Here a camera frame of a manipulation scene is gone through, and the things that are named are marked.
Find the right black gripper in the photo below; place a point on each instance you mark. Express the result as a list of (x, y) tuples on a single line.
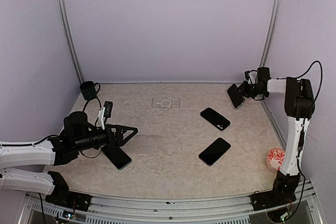
[(244, 89)]

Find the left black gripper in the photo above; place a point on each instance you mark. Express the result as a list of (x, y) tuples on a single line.
[(117, 139)]

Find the blue smartphone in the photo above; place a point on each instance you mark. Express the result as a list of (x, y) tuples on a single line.
[(235, 96)]

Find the black phone case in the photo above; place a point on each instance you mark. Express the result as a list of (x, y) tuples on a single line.
[(215, 119)]

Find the purple-edged smartphone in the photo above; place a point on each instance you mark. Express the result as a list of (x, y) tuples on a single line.
[(214, 151)]

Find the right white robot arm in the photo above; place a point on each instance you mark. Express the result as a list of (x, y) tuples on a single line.
[(299, 106)]

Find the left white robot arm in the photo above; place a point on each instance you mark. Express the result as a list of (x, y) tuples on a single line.
[(15, 155)]

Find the teal-edged smartphone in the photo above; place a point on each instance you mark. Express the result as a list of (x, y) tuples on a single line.
[(117, 156)]

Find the dark green mug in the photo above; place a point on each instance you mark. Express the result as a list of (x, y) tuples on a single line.
[(89, 89)]

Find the red white patterned bowl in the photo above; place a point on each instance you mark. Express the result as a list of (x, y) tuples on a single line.
[(275, 158)]

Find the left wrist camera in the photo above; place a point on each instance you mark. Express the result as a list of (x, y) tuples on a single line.
[(104, 114)]

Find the clear camera-cutout phone case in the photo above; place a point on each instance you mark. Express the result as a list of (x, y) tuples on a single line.
[(165, 103)]

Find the right aluminium frame post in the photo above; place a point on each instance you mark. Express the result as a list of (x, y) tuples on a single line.
[(270, 32)]

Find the aluminium frame post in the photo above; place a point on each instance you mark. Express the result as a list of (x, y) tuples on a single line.
[(70, 40), (270, 32)]

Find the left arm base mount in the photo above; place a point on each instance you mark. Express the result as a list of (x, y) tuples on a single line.
[(62, 196)]

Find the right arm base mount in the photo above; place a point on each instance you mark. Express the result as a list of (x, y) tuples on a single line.
[(283, 192)]

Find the front aluminium rail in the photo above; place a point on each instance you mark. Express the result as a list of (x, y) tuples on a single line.
[(226, 209)]

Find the left aluminium frame post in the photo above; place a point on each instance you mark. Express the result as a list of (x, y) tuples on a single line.
[(70, 40)]

